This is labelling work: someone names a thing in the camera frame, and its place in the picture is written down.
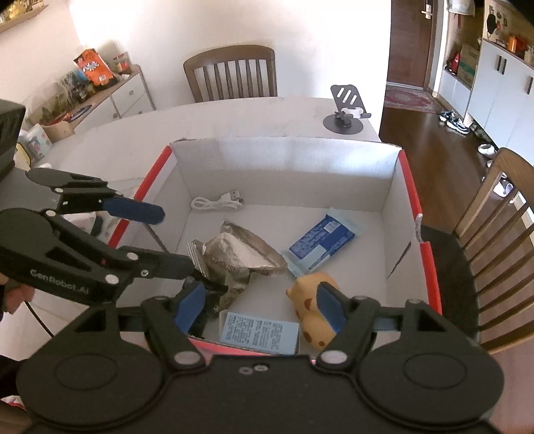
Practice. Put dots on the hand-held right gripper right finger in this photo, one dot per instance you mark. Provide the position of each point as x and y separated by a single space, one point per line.
331 309

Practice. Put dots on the blue snack packet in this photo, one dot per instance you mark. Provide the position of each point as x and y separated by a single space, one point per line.
317 244

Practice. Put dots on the patterned red rug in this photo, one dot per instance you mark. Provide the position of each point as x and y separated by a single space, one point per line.
411 99

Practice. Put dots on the wooden wall shelf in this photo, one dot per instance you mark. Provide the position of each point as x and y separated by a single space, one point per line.
21 16

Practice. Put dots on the orange snack bag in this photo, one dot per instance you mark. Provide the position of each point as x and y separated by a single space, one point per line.
94 66

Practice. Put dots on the brown wooden door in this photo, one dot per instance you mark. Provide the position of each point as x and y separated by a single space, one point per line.
411 41

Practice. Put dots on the white wooden wall cabinet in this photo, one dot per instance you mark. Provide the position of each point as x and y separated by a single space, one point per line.
500 92

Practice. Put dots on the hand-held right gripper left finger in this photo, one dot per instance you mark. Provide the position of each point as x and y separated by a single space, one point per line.
190 304

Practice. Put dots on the red cardboard box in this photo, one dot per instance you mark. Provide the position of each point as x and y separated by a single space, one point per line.
292 167

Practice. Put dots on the hanging tote bag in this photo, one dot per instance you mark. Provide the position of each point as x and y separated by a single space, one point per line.
461 6

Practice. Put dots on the light blue tissue pack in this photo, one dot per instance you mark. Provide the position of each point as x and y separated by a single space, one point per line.
39 142

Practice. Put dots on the person's left hand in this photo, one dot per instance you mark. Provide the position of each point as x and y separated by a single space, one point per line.
12 298

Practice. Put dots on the silver foil wrapper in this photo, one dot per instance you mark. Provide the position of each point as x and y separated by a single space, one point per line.
242 254

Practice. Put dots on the brown cardboard box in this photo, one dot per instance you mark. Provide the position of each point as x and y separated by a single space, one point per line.
468 62

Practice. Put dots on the yellow spotted soft toy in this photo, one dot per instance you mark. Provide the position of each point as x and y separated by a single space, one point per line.
306 304

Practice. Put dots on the brown wooden chair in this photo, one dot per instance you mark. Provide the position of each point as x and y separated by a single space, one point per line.
229 58
492 250

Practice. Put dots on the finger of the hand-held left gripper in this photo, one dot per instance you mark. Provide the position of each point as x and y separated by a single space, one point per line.
133 210
167 267

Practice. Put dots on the dark sneaker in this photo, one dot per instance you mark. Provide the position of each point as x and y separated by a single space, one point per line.
447 117
459 125

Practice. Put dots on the red container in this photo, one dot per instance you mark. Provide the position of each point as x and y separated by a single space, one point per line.
454 62

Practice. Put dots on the white wooden sideboard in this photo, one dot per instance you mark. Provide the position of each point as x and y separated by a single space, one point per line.
125 100

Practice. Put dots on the small light blue box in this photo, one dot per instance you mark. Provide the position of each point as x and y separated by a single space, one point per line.
258 331

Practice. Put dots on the white slipper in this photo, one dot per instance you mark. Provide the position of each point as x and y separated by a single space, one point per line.
487 149
504 186

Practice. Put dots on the dark round mat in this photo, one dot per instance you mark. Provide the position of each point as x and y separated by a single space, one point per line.
80 113

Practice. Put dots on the dark phone stand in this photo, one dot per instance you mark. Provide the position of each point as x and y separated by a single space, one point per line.
342 125

